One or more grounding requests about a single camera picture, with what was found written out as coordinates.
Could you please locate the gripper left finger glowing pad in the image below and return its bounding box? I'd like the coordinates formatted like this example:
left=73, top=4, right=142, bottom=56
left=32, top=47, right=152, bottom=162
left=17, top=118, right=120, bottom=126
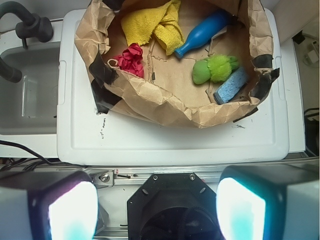
left=0, top=171, right=98, bottom=240

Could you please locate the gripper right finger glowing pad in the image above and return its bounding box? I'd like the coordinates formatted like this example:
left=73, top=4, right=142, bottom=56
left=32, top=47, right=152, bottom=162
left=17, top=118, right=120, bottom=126
left=216, top=163, right=320, bottom=240

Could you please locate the blue plastic bottle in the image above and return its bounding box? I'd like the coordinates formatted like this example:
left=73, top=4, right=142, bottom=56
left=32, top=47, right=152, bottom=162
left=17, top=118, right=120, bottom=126
left=174, top=9, right=231, bottom=59

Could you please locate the white plastic lid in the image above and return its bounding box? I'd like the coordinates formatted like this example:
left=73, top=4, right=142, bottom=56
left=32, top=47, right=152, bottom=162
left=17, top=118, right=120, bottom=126
left=56, top=9, right=290, bottom=167

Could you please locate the blue sponge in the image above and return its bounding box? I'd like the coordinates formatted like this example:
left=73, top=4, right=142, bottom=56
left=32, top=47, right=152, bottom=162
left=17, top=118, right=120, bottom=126
left=213, top=66, right=248, bottom=105

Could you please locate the brown paper bag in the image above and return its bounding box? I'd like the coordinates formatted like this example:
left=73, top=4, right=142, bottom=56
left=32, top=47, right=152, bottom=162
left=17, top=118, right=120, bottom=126
left=74, top=0, right=280, bottom=128

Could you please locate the green plush toy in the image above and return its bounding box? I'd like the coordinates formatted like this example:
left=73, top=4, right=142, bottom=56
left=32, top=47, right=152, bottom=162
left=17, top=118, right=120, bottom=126
left=192, top=54, right=240, bottom=85

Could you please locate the red crumpled cloth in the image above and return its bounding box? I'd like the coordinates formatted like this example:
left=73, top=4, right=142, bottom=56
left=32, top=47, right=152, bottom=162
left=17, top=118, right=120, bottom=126
left=108, top=43, right=144, bottom=79

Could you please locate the black faucet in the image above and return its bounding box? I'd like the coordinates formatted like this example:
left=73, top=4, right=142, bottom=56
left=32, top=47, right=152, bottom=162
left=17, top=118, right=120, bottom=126
left=0, top=1, right=54, bottom=83

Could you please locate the yellow cloth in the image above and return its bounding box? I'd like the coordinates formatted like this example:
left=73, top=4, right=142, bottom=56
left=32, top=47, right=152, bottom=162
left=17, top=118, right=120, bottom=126
left=120, top=0, right=185, bottom=56

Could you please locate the aluminium rail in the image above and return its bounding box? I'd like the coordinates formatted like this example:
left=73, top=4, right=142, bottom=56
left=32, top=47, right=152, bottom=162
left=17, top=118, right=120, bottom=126
left=84, top=164, right=228, bottom=188

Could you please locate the black cable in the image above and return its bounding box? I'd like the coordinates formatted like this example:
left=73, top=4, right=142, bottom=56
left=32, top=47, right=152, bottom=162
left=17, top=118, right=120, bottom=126
left=0, top=139, right=87, bottom=172

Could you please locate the black octagonal mount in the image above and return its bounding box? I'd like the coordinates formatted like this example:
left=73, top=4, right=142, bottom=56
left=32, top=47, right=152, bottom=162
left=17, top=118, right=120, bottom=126
left=127, top=172, right=224, bottom=240

